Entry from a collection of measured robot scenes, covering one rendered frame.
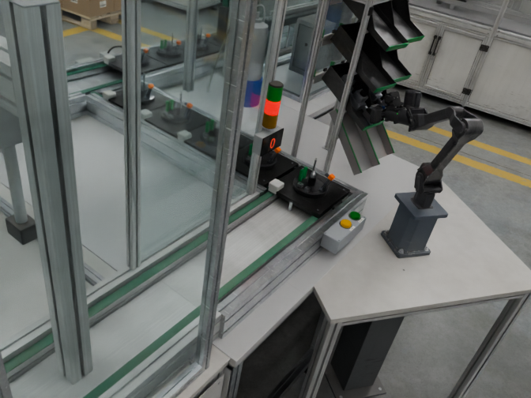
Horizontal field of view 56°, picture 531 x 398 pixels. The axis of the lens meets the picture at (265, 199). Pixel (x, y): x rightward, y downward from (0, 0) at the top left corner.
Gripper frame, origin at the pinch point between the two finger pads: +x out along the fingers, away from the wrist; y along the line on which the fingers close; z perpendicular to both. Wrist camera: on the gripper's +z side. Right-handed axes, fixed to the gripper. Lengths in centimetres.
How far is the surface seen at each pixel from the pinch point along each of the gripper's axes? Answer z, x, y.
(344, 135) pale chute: -11.2, 8.9, 8.1
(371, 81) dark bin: 11.7, -0.1, 5.4
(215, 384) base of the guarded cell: -59, -31, 99
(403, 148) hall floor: -89, 130, -214
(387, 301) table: -52, -41, 36
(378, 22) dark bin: 32.7, 2.9, 1.2
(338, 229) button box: -36, -16, 35
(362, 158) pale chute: -22.0, 5.8, -1.3
